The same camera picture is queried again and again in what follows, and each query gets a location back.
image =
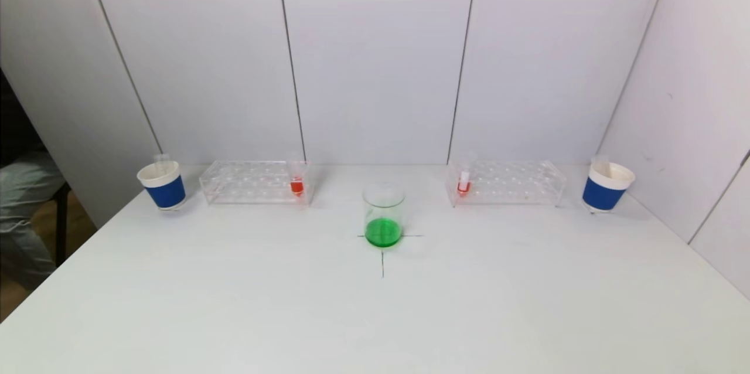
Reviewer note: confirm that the test tube with blue pigment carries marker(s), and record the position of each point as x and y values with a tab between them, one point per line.
161	158

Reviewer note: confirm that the test tube with yellow pigment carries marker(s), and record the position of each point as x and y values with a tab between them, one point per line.
601	164

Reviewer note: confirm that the clear glass beaker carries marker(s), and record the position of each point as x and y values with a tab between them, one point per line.
384	233

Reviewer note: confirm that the plain tube with red pigment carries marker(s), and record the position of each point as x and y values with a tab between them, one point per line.
296	186

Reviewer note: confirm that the white-labelled tube with red pigment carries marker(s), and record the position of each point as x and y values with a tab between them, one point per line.
463	186

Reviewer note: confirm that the clear acrylic test tube rack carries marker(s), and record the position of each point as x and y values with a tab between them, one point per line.
510	186
252	189

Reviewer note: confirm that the blue white paper cup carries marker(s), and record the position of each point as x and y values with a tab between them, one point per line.
603	194
166	193

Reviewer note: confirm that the black chair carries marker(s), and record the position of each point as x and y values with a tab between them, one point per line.
61	227

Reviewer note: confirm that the seated person in grey trousers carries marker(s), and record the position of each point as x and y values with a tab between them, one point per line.
23	198

